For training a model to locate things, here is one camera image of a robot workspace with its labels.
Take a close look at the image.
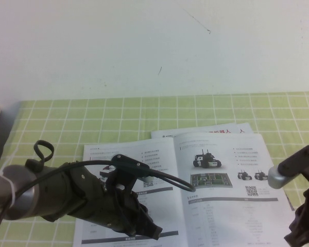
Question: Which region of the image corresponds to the green checkered tablecloth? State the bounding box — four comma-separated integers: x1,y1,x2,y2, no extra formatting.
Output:
0,92,309,247

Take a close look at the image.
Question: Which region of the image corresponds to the white product booklet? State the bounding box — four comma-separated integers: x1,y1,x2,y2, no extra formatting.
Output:
72,132,297,247

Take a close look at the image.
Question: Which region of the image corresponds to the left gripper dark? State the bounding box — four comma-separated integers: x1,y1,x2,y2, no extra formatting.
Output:
77,170,163,241

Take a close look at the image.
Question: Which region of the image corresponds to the black left camera cable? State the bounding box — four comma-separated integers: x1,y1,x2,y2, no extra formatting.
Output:
0,159,196,247

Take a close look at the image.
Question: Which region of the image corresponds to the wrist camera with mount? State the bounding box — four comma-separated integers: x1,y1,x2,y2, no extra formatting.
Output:
104,153,156,197
267,144,309,190

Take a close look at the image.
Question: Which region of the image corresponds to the olive cable loop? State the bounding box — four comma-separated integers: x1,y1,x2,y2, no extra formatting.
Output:
33,139,55,165

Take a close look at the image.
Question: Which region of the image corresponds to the white brochure with red title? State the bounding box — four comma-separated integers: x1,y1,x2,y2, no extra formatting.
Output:
235,121,297,212
151,125,237,140

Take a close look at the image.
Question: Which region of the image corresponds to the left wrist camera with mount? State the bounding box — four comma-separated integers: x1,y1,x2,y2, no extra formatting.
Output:
104,153,156,197

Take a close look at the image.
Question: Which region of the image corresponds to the white zip tie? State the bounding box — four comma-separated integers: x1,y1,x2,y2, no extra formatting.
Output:
0,173,18,207

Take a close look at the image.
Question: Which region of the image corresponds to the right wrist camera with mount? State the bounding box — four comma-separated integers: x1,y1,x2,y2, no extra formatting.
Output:
267,144,309,190

